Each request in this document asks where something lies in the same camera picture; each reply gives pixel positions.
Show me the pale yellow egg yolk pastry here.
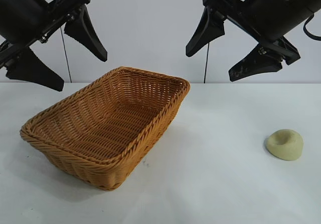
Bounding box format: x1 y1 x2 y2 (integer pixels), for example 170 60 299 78
265 129 304 161

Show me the brown woven wicker basket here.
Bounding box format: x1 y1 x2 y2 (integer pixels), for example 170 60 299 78
20 66 191 191

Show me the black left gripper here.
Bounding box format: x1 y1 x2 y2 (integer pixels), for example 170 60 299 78
0 0 108 92

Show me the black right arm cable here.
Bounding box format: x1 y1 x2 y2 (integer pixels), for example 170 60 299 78
302 13 321 39

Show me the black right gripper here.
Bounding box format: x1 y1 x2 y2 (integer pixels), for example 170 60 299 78
185 0 321 82

